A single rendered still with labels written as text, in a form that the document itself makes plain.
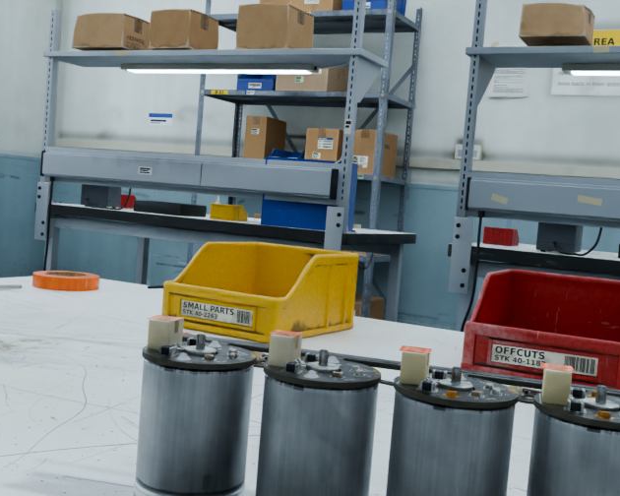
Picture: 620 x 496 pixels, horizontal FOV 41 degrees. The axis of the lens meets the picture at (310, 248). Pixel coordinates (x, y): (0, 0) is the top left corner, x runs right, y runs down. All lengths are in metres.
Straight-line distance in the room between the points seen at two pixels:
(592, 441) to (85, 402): 0.27
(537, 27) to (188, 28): 1.27
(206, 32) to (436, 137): 2.01
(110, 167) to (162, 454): 3.09
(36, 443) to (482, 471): 0.20
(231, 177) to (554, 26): 1.18
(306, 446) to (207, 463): 0.02
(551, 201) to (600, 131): 2.18
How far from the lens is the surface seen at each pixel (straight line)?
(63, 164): 3.42
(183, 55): 3.15
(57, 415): 0.37
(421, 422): 0.16
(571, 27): 2.65
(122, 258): 5.97
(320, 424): 0.17
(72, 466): 0.30
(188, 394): 0.18
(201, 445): 0.18
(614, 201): 2.50
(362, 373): 0.17
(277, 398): 0.17
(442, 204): 4.84
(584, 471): 0.16
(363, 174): 4.48
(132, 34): 3.42
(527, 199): 2.54
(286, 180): 2.83
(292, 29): 3.00
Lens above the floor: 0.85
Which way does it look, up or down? 3 degrees down
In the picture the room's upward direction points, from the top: 5 degrees clockwise
